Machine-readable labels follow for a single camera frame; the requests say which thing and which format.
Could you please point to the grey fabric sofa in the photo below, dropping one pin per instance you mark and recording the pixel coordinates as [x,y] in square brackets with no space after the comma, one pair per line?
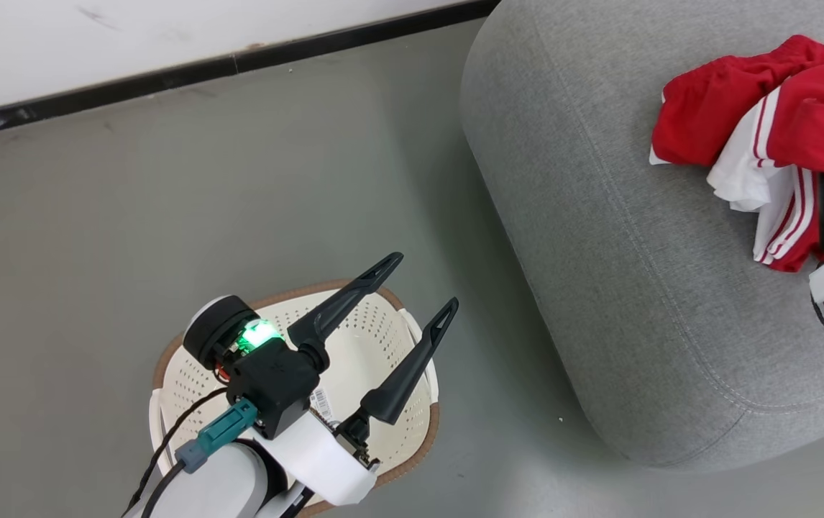
[635,252]

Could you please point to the red shorts with white trim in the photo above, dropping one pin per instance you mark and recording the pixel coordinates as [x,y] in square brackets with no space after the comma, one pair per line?
[714,108]

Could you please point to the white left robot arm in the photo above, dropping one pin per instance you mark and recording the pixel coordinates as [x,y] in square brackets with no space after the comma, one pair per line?
[232,482]

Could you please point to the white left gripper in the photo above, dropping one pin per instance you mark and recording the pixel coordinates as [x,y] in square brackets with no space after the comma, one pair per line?
[326,467]

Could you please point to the black baseboard strip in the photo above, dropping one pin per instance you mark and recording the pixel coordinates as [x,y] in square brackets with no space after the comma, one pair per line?
[167,75]

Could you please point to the red and white striped jacket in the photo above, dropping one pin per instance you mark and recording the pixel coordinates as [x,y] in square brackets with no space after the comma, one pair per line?
[822,122]

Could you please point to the cream perforated laundry basket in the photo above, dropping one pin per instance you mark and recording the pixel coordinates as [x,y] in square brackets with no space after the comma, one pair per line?
[383,345]

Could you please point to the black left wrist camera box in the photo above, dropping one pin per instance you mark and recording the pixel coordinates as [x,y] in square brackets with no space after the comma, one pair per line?
[275,381]

